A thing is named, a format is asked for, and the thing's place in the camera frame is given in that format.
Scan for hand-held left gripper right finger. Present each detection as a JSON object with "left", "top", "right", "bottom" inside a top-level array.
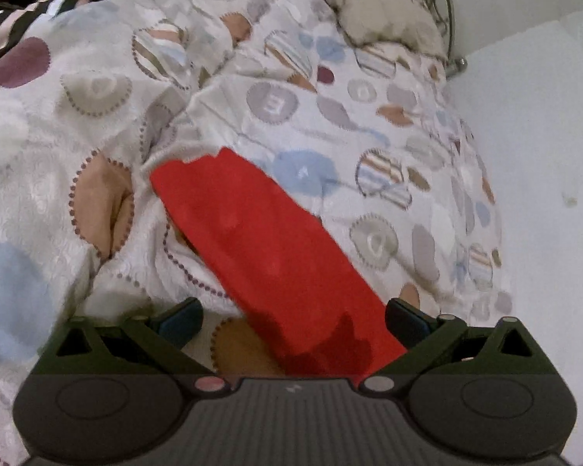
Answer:
[{"left": 360, "top": 297, "right": 552, "bottom": 394}]

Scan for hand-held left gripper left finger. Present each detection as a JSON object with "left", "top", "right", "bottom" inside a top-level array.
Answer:
[{"left": 31, "top": 297, "right": 229, "bottom": 394}]

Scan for red cloth garment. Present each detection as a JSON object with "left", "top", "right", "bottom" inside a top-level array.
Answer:
[{"left": 150, "top": 147, "right": 409, "bottom": 379}]

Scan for circle-patterned blanket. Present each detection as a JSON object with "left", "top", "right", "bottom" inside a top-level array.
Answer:
[{"left": 0, "top": 0, "right": 513, "bottom": 466}]

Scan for metal bed headboard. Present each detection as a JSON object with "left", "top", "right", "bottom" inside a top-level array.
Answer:
[{"left": 408, "top": 0, "right": 467, "bottom": 76}]

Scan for beige pillow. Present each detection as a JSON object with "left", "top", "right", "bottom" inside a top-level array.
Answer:
[{"left": 321, "top": 0, "right": 448, "bottom": 61}]

